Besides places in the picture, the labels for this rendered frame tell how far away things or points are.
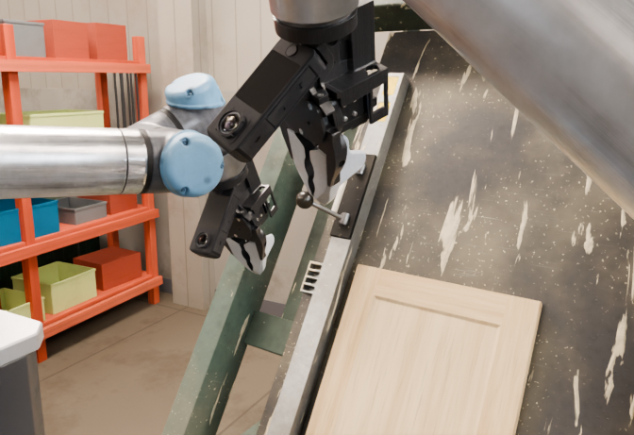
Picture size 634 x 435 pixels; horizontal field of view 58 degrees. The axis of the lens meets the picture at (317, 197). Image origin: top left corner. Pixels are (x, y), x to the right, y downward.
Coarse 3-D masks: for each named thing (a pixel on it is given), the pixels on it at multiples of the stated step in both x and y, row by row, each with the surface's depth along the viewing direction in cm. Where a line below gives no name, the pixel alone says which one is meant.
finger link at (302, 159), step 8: (288, 128) 58; (296, 136) 57; (296, 144) 58; (304, 144) 57; (312, 144) 57; (296, 152) 58; (304, 152) 57; (296, 160) 59; (304, 160) 58; (296, 168) 60; (304, 168) 59; (312, 168) 59; (304, 176) 60; (312, 176) 60; (312, 184) 60; (312, 192) 60
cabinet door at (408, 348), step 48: (384, 288) 117; (432, 288) 112; (336, 336) 117; (384, 336) 113; (432, 336) 108; (480, 336) 104; (528, 336) 100; (336, 384) 113; (384, 384) 109; (432, 384) 105; (480, 384) 101; (336, 432) 109; (384, 432) 105; (432, 432) 101; (480, 432) 97
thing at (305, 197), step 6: (300, 192) 119; (306, 192) 119; (300, 198) 118; (306, 198) 118; (312, 198) 119; (300, 204) 119; (306, 204) 118; (312, 204) 120; (318, 204) 121; (324, 210) 122; (330, 210) 122; (336, 216) 123; (342, 216) 123; (348, 216) 124; (342, 222) 123
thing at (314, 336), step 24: (384, 144) 130; (360, 216) 125; (336, 240) 124; (336, 264) 122; (336, 288) 120; (312, 312) 120; (336, 312) 121; (312, 336) 117; (312, 360) 115; (288, 384) 116; (312, 384) 116; (288, 408) 114; (288, 432) 111
